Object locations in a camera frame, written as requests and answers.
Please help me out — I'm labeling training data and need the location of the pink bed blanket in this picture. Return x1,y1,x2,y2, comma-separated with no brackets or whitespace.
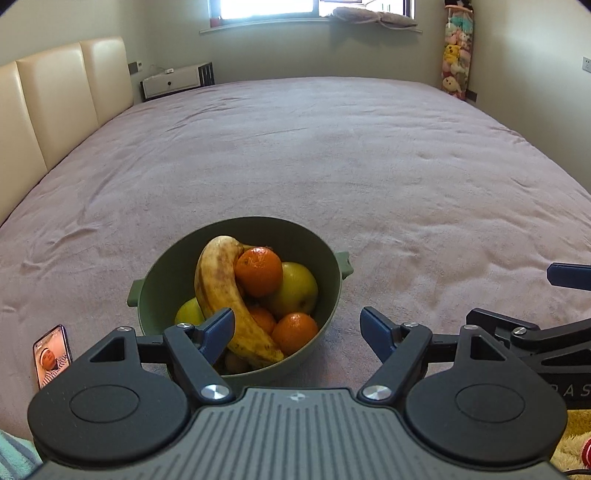
0,76,591,439

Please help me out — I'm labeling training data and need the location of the teal striped cloth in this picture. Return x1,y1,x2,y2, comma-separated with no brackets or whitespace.
0,429,43,480

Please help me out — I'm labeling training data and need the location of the window sill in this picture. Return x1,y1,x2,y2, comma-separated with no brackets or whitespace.
199,16,423,36

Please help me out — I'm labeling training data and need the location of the window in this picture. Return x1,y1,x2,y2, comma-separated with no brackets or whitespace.
210,0,414,21

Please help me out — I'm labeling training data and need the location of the white nightstand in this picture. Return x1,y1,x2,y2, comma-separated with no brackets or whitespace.
141,61,216,102

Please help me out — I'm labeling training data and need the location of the cream padded headboard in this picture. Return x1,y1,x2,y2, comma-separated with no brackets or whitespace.
0,37,134,227

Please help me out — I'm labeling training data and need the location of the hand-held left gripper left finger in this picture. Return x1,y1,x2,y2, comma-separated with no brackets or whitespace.
85,308,236,404

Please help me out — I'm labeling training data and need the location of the smartphone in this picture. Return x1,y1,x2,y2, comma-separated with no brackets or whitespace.
32,324,74,391

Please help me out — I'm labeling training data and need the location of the orange mandarin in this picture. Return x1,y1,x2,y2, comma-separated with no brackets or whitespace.
271,312,320,356
247,305,278,335
235,247,284,297

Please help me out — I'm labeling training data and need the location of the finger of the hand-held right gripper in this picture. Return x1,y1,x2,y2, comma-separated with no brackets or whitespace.
465,308,591,371
546,263,591,291

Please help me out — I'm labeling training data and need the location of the yellow and red plush toy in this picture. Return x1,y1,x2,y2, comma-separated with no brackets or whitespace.
549,408,591,480

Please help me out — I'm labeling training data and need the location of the spotted yellow banana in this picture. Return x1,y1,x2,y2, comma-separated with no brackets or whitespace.
194,235,286,369

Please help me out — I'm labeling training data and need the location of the hanging column of plush toys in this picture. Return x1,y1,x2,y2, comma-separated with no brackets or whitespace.
441,0,476,100

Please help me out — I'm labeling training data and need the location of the green colander bowl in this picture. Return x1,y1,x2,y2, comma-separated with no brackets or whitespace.
128,216,354,386

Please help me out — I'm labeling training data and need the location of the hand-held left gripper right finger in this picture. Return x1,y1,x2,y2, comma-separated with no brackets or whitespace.
358,307,513,404

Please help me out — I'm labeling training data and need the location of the green apple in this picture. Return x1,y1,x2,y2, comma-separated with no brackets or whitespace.
174,298,206,326
259,261,319,319

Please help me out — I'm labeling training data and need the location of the grey cushion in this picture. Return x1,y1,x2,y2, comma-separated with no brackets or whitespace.
323,6,419,29

